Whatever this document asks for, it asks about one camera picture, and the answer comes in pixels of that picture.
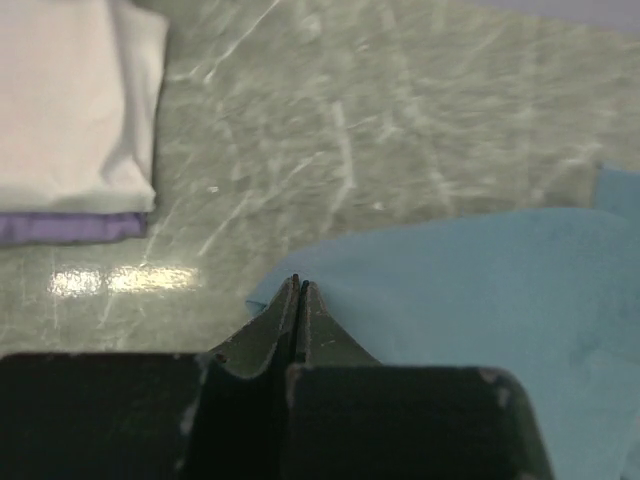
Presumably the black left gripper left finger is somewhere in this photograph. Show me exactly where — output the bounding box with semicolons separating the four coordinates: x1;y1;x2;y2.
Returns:
207;274;300;380

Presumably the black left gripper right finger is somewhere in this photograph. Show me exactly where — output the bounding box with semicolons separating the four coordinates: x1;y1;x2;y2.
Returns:
294;280;380;365

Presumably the blue t shirt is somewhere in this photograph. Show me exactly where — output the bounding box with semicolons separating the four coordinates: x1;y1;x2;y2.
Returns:
246;168;639;479

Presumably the folded purple t shirt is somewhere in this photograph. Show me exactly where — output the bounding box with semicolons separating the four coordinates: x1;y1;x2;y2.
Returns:
1;213;147;245

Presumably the folded white t shirt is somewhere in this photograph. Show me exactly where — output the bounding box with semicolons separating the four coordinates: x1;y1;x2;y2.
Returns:
1;1;169;214

